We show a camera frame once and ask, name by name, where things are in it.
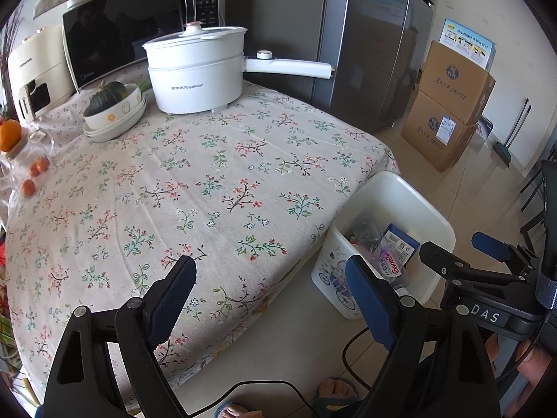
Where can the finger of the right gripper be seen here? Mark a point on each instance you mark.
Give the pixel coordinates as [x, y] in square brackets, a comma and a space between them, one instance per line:
[515, 257]
[454, 270]

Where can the person foot in sandal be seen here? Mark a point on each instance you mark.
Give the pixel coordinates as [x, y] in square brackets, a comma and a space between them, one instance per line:
[335, 392]

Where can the blue white biscuit box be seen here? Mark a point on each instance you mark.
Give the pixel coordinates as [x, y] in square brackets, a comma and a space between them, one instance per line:
[401, 245]

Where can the dark green pumpkin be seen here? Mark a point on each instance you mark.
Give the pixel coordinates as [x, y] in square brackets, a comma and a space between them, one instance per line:
[107, 96]

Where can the floral tablecloth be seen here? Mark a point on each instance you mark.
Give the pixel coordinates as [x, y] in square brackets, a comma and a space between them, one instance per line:
[246, 192]

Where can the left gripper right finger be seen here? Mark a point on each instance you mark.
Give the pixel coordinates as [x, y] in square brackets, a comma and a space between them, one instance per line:
[437, 365]

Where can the dried twigs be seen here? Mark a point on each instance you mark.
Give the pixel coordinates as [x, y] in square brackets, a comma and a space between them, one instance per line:
[9, 33]

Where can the white trash bin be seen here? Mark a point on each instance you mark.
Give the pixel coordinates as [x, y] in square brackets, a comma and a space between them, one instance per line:
[391, 201]

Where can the upper cardboard box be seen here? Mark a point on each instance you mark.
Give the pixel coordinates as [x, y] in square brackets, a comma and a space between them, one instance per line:
[456, 83]

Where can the person right hand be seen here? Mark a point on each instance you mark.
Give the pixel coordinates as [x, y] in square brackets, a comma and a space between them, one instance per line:
[535, 361]

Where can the cream air fryer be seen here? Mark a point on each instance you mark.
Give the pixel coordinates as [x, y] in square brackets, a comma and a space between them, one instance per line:
[39, 75]

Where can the lower cardboard box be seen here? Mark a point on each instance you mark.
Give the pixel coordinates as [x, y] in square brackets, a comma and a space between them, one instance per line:
[435, 133]

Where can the cardboard box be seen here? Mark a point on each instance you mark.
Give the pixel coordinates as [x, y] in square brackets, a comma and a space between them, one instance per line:
[456, 83]
[435, 133]

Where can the grey refrigerator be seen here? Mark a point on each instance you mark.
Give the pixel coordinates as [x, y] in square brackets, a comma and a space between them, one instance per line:
[374, 46]

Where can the black chair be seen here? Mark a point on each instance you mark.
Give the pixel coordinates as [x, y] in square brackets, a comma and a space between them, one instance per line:
[538, 192]

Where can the white electric cooking pot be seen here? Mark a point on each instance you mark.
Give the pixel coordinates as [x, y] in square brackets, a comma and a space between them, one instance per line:
[202, 69]

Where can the broom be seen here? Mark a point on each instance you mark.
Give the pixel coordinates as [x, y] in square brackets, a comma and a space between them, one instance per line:
[502, 149]

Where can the black microwave oven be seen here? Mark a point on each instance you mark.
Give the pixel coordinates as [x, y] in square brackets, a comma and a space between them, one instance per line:
[103, 36]

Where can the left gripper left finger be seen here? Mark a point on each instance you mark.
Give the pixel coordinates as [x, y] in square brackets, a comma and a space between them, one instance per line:
[82, 382]

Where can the glass jar with oranges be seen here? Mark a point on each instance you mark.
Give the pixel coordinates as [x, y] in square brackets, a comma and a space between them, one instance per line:
[24, 167]

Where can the orange on jar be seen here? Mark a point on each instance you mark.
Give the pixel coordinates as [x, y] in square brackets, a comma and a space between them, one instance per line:
[10, 134]

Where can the blue white printed box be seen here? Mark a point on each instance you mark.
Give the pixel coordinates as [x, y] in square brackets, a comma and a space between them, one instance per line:
[468, 43]

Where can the stacked white bowls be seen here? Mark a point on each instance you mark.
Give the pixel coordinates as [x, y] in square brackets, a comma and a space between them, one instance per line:
[111, 123]

